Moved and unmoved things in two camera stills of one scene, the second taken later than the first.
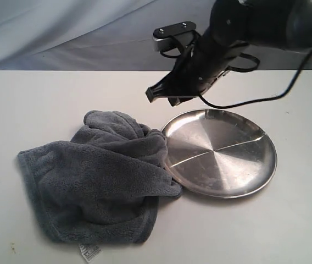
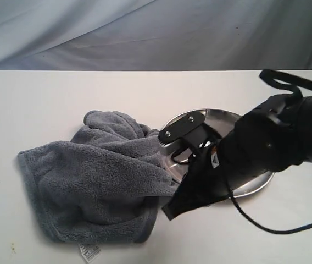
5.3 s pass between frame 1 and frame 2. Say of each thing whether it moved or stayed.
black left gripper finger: moved
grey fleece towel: stayed
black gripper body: moved
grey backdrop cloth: stayed
